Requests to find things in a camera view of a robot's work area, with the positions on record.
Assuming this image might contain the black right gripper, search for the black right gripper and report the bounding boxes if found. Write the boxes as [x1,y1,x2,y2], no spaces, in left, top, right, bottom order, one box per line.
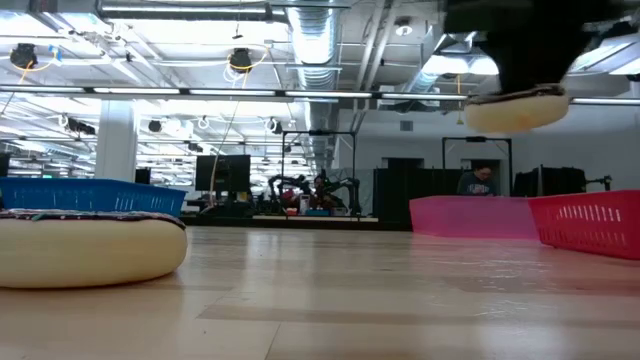
[444,0,640,95]

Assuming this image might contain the chocolate frosted toy donut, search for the chocolate frosted toy donut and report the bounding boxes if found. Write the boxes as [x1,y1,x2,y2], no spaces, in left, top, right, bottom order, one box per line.
[463,83,571,135]
[0,208,189,290]

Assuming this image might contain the bright ceiling light panel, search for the bright ceiling light panel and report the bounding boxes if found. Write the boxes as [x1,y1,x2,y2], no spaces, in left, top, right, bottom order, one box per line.
[422,53,501,77]

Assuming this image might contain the black background equipment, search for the black background equipment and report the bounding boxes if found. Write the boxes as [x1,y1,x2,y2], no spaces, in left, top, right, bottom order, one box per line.
[513,166,587,198]

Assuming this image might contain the standing person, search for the standing person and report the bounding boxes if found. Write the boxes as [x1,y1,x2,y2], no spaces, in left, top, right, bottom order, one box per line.
[455,164,499,197]

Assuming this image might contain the pink translucent plastic bin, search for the pink translucent plastic bin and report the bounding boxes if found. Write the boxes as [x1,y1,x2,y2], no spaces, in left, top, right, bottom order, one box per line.
[408,194,541,241]

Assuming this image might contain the red plastic basket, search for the red plastic basket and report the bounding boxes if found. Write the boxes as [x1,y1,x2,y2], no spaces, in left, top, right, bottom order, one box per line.
[527,188,640,261]

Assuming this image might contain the black partition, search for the black partition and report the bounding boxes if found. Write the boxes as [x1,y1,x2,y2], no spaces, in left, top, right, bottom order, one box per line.
[373,167,464,221]

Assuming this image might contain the background robot arms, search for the background robot arms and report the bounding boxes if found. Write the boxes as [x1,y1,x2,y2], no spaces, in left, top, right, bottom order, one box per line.
[267,172,362,216]

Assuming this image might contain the background wooden table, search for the background wooden table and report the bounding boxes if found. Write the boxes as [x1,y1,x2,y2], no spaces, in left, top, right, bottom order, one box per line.
[251,214,380,224]

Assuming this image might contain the long ceiling light bar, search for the long ceiling light bar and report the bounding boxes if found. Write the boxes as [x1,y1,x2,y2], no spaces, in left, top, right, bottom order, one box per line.
[0,84,640,106]

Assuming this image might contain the large black monitor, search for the large black monitor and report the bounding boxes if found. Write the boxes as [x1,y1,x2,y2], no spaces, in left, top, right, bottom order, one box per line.
[194,154,252,193]

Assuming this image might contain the white pillar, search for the white pillar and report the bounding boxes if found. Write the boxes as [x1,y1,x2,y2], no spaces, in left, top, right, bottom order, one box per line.
[94,99,140,182]

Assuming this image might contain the blue plastic basket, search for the blue plastic basket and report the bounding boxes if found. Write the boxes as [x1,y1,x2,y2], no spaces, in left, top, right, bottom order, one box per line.
[0,177,188,218]

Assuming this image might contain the yellow hanging cord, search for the yellow hanging cord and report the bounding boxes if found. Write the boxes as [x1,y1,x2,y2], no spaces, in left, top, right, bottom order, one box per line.
[455,73,465,126]

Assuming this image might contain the black metal frame stand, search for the black metal frame stand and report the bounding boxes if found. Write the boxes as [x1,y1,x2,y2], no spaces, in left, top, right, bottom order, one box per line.
[281,130,357,217]
[441,136,514,197]

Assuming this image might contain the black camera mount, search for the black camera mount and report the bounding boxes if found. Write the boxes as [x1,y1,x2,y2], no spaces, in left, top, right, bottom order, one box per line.
[585,174,614,193]

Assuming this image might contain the silver ventilation duct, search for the silver ventilation duct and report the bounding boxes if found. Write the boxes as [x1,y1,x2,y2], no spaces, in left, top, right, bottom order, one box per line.
[289,7,346,166]

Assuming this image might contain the black ceiling cable reel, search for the black ceiling cable reel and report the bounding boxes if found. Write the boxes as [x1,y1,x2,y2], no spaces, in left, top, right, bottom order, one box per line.
[228,47,254,75]
[9,42,39,70]

